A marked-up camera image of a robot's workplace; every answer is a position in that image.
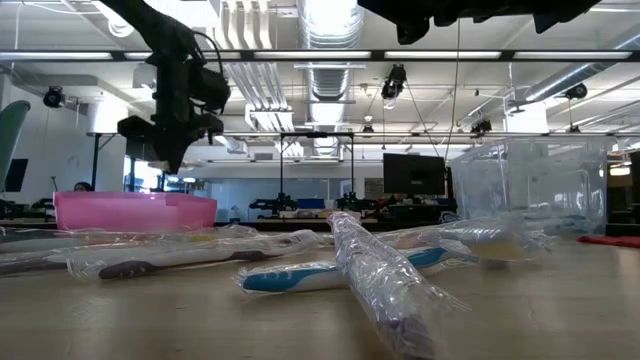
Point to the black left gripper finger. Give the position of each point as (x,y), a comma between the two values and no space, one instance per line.
(164,155)
(180,152)

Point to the black background robot arm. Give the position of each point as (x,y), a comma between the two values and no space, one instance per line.
(272,202)
(355,202)

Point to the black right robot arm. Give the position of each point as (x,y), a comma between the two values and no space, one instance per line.
(475,10)

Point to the pink plastic bin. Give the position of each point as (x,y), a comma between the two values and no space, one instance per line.
(135,212)

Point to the person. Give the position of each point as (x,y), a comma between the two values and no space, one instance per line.
(82,186)

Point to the black ceiling spotlight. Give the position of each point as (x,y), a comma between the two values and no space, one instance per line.
(53,96)
(481,126)
(576,91)
(394,82)

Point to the blue storage box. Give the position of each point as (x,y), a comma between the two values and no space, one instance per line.
(310,203)

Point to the black computer monitor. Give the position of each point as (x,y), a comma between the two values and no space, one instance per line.
(17,172)
(415,175)

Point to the green plastic bin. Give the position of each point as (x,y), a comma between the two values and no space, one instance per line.
(10,140)

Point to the white toothbrush at edge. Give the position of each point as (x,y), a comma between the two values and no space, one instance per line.
(25,267)

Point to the red box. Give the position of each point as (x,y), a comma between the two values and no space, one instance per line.
(392,202)

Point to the black cabinet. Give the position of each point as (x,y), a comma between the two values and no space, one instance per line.
(420,212)

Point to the dark blue rounded object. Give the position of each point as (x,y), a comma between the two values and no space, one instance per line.
(447,217)

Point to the clear deep plastic bin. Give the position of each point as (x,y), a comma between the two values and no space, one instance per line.
(530,180)

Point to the red flat plastic lid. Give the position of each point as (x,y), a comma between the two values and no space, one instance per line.
(610,241)

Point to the black metal rig frame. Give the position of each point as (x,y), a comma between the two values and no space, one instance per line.
(281,165)
(95,160)

